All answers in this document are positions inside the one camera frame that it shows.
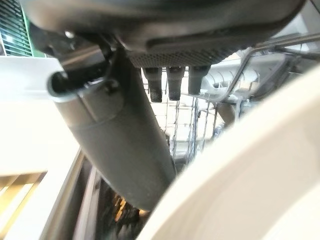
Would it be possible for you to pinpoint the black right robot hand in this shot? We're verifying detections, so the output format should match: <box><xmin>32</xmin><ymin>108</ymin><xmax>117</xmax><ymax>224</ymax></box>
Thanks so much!
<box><xmin>19</xmin><ymin>0</ymin><xmax>308</xmax><ymax>211</ymax></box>

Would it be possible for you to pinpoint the white round plate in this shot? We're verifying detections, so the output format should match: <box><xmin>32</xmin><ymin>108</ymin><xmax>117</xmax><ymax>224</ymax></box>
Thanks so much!
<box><xmin>136</xmin><ymin>65</ymin><xmax>320</xmax><ymax>240</ymax></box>

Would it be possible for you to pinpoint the open dishwasher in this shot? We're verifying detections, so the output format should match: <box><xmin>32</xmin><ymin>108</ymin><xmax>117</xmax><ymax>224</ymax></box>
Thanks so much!
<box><xmin>39</xmin><ymin>147</ymin><xmax>153</xmax><ymax>240</ymax></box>

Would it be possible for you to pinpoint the wire dishwasher rack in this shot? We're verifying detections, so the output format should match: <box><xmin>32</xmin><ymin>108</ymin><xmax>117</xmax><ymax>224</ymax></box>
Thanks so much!
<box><xmin>139</xmin><ymin>32</ymin><xmax>320</xmax><ymax>173</ymax></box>

